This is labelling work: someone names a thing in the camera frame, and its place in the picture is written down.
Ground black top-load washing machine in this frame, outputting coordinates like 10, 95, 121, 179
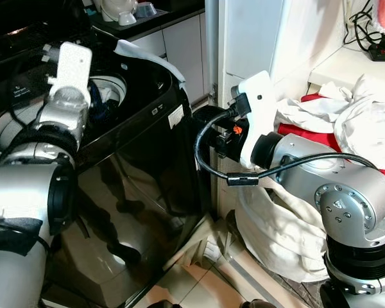
0, 0, 214, 308

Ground white kettle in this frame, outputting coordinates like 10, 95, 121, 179
93, 0, 158, 26

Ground white kitchen cabinet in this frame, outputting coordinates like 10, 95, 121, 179
130, 13, 209, 105

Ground black power strip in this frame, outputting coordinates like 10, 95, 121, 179
368, 35, 385, 62

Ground cream hanging cloth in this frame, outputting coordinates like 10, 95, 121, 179
234, 180, 331, 283

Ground crumpled white garment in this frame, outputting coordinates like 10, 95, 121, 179
276, 74, 385, 171

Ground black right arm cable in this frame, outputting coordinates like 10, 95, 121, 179
194, 95, 379, 188

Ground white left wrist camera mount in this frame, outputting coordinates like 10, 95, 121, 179
48, 42, 93, 107

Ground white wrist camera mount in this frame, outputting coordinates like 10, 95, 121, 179
231, 71, 280, 169
48, 42, 93, 107

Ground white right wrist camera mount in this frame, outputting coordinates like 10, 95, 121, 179
231, 71, 280, 169

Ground black power cords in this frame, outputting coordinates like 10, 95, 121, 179
344, 0, 385, 49

